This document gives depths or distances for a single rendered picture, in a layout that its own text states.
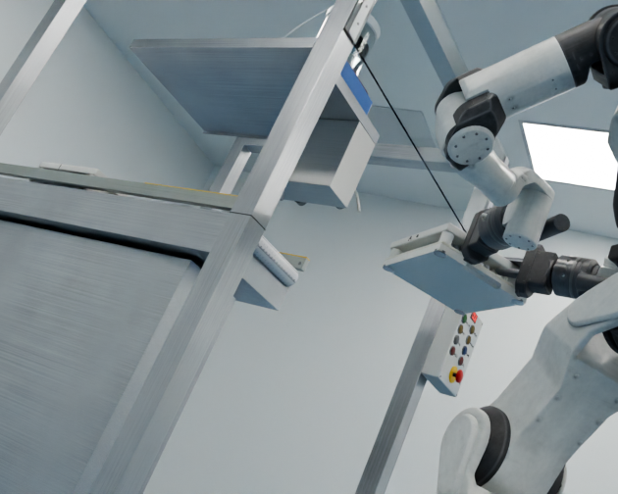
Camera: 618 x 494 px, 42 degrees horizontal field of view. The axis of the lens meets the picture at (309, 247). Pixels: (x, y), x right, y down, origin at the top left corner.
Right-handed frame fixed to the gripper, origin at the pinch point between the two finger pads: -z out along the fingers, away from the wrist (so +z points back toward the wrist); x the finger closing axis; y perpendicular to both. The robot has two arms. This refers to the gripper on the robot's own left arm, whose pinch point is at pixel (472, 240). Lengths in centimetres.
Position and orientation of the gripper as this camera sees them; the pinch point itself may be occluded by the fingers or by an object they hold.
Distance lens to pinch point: 175.8
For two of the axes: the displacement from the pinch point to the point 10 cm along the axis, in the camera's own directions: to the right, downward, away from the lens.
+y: 8.7, 4.6, 1.6
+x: -4.0, 8.6, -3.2
